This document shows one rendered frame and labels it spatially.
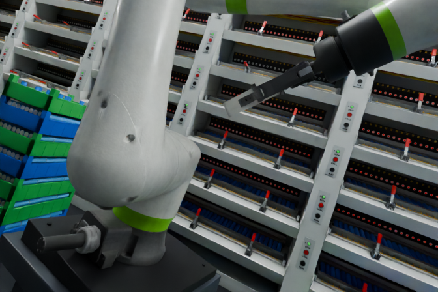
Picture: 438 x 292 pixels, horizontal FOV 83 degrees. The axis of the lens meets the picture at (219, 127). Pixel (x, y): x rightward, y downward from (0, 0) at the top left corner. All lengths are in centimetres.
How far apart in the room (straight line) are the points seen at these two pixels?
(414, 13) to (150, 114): 38
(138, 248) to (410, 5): 58
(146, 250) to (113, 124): 28
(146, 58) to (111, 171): 16
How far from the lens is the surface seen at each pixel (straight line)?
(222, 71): 123
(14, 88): 114
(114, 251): 52
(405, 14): 46
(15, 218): 115
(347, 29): 46
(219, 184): 121
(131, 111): 35
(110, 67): 37
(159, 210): 51
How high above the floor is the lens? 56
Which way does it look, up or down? 4 degrees up
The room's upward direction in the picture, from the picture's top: 19 degrees clockwise
